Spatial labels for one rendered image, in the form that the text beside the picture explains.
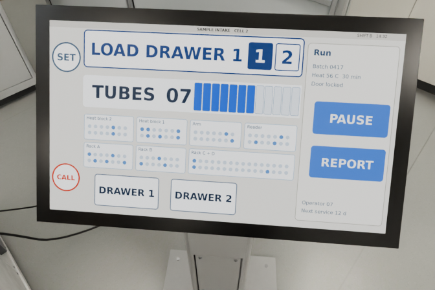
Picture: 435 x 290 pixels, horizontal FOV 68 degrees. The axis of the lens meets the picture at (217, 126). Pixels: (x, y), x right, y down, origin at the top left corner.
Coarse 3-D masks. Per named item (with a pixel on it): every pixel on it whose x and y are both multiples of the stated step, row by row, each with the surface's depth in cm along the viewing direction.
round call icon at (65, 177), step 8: (56, 168) 46; (64, 168) 46; (72, 168) 46; (80, 168) 46; (56, 176) 46; (64, 176) 46; (72, 176) 46; (80, 176) 46; (56, 184) 46; (64, 184) 46; (72, 184) 46; (80, 184) 46; (72, 192) 46; (80, 192) 46
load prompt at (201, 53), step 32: (96, 32) 44; (128, 32) 44; (160, 32) 44; (96, 64) 44; (128, 64) 44; (160, 64) 44; (192, 64) 44; (224, 64) 43; (256, 64) 43; (288, 64) 43
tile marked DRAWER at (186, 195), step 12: (180, 180) 45; (192, 180) 45; (180, 192) 45; (192, 192) 45; (204, 192) 45; (216, 192) 45; (228, 192) 45; (180, 204) 46; (192, 204) 46; (204, 204) 45; (216, 204) 45; (228, 204) 45
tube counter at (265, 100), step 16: (176, 80) 44; (192, 80) 44; (176, 96) 44; (192, 96) 44; (208, 96) 44; (224, 96) 44; (240, 96) 44; (256, 96) 44; (272, 96) 43; (288, 96) 43; (192, 112) 44; (208, 112) 44; (224, 112) 44; (240, 112) 44; (256, 112) 44; (272, 112) 44; (288, 112) 44
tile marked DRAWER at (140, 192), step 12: (96, 180) 46; (108, 180) 46; (120, 180) 46; (132, 180) 46; (144, 180) 46; (156, 180) 46; (96, 192) 46; (108, 192) 46; (120, 192) 46; (132, 192) 46; (144, 192) 46; (156, 192) 46; (96, 204) 46; (108, 204) 46; (120, 204) 46; (132, 204) 46; (144, 204) 46; (156, 204) 46
